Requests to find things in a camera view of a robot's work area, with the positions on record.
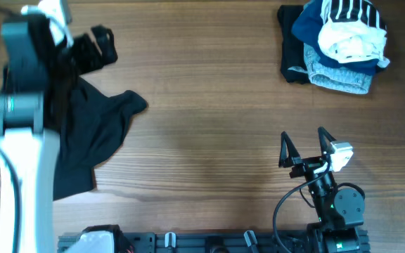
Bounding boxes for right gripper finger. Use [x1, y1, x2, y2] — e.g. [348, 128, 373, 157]
[278, 131, 302, 168]
[318, 126, 336, 155]

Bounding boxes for white t-shirt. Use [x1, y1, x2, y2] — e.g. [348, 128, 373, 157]
[318, 0, 390, 68]

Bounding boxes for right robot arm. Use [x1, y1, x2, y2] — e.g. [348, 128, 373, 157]
[272, 126, 371, 252]

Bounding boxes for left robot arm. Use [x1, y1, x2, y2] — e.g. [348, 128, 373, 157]
[0, 0, 117, 252]

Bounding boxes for light grey garment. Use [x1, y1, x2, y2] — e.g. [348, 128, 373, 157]
[284, 44, 373, 95]

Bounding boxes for black garment on left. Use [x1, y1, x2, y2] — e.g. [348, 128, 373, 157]
[53, 67, 148, 200]

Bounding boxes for black garment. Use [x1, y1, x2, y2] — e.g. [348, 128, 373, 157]
[53, 67, 148, 200]
[277, 5, 309, 84]

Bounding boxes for black garment at top right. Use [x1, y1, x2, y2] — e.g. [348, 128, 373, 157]
[277, 5, 309, 84]

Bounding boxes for dark blue garment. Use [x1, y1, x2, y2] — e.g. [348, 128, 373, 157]
[292, 1, 384, 75]

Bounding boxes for right white rail clip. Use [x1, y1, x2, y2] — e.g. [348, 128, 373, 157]
[243, 230, 259, 253]

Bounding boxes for white rail clip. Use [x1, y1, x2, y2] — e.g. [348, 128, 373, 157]
[164, 232, 176, 249]
[243, 230, 259, 253]

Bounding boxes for left white rail clip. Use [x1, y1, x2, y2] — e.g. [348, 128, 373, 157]
[164, 232, 176, 249]

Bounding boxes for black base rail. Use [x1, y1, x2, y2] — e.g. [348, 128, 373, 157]
[57, 225, 371, 253]

